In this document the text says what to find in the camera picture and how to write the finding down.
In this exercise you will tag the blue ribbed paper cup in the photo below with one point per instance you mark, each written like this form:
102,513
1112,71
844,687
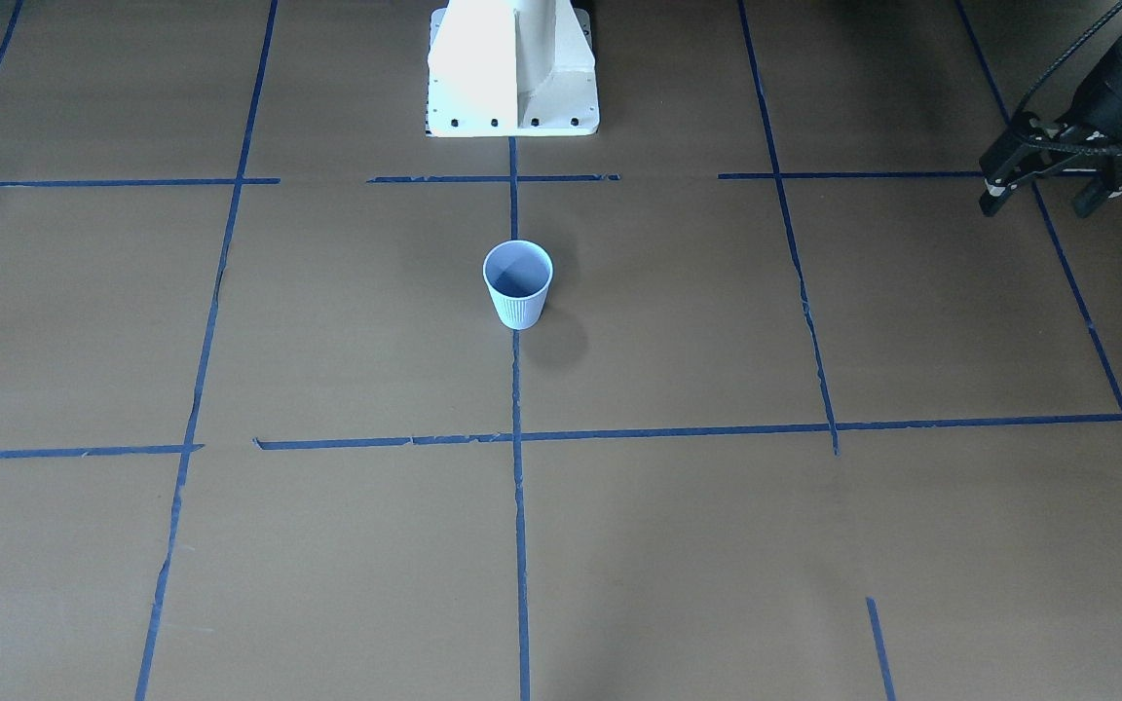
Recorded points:
517,274

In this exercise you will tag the white mounting pillar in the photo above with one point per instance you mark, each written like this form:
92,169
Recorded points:
512,69

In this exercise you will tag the brown paper table cover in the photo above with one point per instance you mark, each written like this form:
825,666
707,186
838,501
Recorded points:
797,421

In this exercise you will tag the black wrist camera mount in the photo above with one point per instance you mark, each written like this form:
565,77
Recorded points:
1030,149

